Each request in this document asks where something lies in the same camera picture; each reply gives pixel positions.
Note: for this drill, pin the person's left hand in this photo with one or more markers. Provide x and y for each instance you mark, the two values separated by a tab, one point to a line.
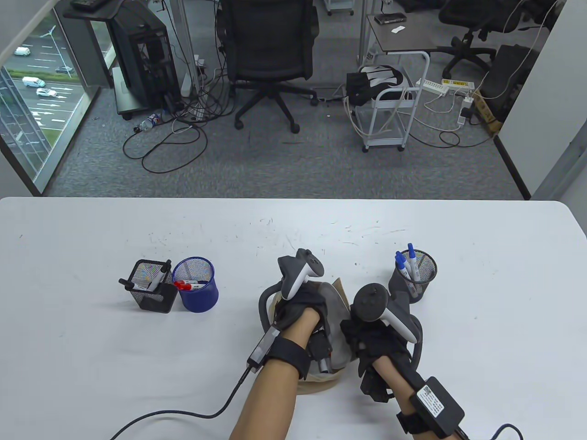
300	307

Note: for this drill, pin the person's right hand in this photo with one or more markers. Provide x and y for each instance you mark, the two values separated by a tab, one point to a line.
371	339

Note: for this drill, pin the white grey hand controller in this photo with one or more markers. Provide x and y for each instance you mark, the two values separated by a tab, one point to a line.
293	279
369	302

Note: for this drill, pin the beige velcro pencil pouch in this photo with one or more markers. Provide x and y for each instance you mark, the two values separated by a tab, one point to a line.
321	387

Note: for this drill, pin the blue cap white marker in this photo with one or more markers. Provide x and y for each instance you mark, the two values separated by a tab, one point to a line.
402	266
398	257
411	251

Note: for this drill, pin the red cap white marker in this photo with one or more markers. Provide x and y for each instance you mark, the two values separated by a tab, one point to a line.
177	284
188	287

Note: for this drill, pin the black cap white marker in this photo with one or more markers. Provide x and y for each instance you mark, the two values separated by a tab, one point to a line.
130	284
160	275

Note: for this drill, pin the person's left forearm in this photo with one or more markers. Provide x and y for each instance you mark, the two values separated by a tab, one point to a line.
266	408

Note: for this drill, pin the person's right forearm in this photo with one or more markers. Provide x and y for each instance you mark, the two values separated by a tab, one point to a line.
390	378

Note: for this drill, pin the black round mesh pen cup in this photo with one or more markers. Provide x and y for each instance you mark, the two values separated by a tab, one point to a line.
429	275

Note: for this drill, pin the blue mesh pen cup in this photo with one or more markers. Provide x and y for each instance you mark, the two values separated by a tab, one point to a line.
199	300

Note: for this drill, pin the black square mesh pen holder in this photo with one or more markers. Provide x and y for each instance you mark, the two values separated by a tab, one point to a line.
156	302

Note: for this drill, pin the white rolling cart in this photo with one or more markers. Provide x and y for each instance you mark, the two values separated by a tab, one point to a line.
387	140

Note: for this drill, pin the black and white bag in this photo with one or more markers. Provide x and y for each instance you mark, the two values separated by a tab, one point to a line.
362	89

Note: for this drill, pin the plastic bottle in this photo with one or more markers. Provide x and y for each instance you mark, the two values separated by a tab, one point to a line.
149	122

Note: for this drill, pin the cardboard box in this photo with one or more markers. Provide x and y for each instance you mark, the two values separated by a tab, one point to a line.
486	114

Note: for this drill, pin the white power adapter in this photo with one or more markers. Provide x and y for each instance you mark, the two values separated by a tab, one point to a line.
467	101

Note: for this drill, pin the yellow white power strip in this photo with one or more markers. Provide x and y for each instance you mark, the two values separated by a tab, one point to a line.
458	84

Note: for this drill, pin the black mesh office chair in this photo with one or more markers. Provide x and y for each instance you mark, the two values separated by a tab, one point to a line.
268	36

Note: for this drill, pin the grey office desk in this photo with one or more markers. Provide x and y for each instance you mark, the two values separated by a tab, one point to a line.
412	41

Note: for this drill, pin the black computer tower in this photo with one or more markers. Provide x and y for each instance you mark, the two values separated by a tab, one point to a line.
146	55

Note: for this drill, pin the black flat device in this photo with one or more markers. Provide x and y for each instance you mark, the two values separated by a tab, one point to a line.
390	19

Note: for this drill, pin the white wheeled cart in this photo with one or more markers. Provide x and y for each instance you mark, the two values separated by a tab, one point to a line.
339	5

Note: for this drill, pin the glass window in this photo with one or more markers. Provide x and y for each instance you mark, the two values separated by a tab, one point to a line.
41	91

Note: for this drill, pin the black swivel office chair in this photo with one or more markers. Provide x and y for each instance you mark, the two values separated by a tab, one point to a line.
477	13

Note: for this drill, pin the black keyboard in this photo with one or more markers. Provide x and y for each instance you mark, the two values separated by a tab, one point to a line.
88	4

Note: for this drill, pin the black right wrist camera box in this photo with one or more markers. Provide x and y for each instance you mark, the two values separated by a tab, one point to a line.
435	408

